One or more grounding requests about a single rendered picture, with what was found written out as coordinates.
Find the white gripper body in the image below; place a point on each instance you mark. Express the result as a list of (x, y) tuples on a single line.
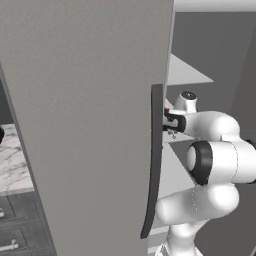
[(169, 104)]

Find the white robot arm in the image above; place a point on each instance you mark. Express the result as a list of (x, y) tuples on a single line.
[(213, 160)]

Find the brown kebab skewer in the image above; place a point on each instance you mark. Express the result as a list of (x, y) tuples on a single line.
[(166, 112)]

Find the white freezer shelf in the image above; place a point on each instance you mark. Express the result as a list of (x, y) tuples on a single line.
[(181, 73), (173, 170)]

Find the grey fridge freezer cabinet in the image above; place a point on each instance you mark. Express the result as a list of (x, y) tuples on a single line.
[(216, 43)]

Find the grey freezer door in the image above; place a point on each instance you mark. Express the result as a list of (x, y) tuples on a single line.
[(86, 126)]

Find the black round object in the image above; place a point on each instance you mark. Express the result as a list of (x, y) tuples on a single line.
[(1, 135)]

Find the dark grey drawer front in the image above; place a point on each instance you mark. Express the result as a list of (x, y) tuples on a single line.
[(20, 206), (30, 238)]

